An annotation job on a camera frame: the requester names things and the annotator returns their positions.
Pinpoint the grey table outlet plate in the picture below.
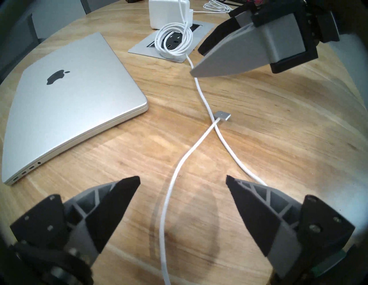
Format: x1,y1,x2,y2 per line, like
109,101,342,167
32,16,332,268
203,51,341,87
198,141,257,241
128,21,214,62

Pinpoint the silver MacBook laptop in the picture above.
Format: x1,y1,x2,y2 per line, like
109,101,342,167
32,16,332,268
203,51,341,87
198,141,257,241
1,32,149,186

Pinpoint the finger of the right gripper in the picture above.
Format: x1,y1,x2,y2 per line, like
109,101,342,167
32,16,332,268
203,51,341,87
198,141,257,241
198,1,260,56

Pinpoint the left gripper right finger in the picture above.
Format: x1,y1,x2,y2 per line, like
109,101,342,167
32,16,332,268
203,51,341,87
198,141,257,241
226,175,355,278

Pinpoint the white MacBook power adapter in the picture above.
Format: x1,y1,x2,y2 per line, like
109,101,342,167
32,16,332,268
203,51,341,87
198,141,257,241
149,0,190,30

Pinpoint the white MagSafe charging cable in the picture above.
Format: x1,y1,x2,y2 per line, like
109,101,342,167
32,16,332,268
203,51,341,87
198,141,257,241
154,0,268,285

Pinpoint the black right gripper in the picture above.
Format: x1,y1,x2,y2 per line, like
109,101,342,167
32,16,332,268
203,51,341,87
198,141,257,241
190,0,342,78

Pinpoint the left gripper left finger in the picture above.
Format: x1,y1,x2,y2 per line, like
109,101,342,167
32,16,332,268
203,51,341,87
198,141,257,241
10,176,141,266

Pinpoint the white coiled USB cable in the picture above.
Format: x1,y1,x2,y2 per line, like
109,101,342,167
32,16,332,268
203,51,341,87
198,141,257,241
193,0,234,14

